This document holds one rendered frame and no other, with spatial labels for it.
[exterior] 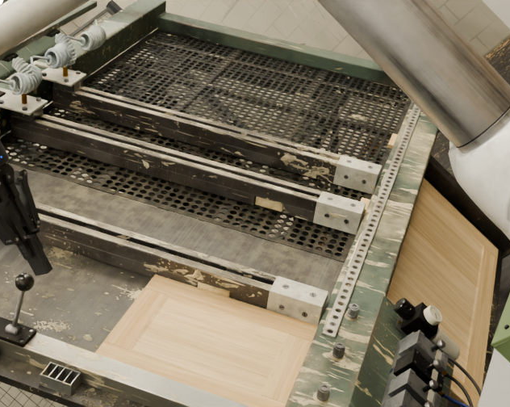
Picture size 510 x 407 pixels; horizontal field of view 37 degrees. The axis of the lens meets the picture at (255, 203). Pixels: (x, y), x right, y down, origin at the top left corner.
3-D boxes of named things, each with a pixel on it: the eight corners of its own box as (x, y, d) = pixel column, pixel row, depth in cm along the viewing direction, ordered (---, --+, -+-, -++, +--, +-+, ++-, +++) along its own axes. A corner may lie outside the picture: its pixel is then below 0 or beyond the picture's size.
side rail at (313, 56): (413, 106, 302) (420, 80, 296) (156, 42, 325) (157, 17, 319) (416, 98, 309) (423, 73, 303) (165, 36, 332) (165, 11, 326)
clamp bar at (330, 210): (354, 239, 209) (373, 162, 196) (-25, 129, 234) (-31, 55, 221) (362, 220, 217) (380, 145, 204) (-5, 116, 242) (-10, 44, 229)
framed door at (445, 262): (473, 418, 223) (478, 415, 222) (336, 292, 217) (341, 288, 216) (494, 252, 297) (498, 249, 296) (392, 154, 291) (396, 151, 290)
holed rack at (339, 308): (335, 338, 167) (335, 337, 167) (321, 334, 168) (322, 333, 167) (434, 75, 302) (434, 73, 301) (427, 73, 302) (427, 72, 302)
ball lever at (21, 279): (14, 340, 155) (30, 276, 154) (-2, 334, 156) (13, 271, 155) (24, 337, 159) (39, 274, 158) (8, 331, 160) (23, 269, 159)
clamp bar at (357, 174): (371, 198, 228) (389, 125, 215) (19, 100, 253) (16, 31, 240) (378, 182, 236) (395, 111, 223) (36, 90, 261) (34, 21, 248)
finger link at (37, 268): (31, 235, 129) (29, 237, 129) (51, 270, 132) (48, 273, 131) (18, 238, 131) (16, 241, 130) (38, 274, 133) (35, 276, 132)
